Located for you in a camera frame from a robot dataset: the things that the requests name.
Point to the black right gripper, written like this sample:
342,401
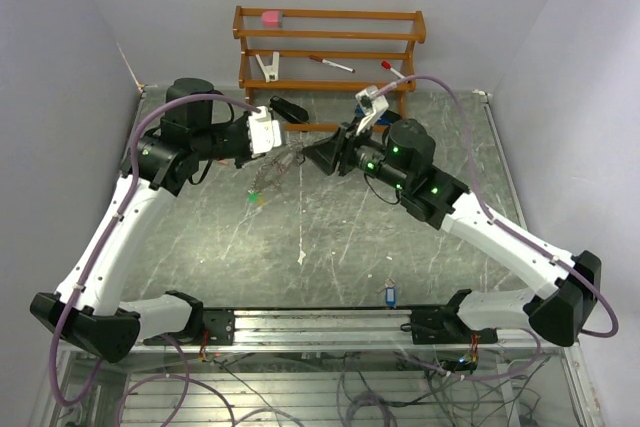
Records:
326,152

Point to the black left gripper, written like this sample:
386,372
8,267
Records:
240,161

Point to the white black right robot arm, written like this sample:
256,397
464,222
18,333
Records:
559,295

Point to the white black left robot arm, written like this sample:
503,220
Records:
197,124

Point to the green key tag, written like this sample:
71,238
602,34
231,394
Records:
254,197

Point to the black stapler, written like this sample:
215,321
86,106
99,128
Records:
289,111

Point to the blue stapler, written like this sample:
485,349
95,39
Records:
387,118

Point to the red white marker pen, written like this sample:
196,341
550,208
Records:
332,64

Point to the white plastic clip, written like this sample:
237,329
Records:
269,71

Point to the red capped white marker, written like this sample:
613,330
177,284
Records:
399,77

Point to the pink eraser block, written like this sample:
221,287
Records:
271,19

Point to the brown wooden shelf rack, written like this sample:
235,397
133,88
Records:
358,39

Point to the blue key tag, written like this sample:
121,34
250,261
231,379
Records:
390,293

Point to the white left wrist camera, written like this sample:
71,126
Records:
264,131

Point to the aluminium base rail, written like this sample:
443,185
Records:
281,330

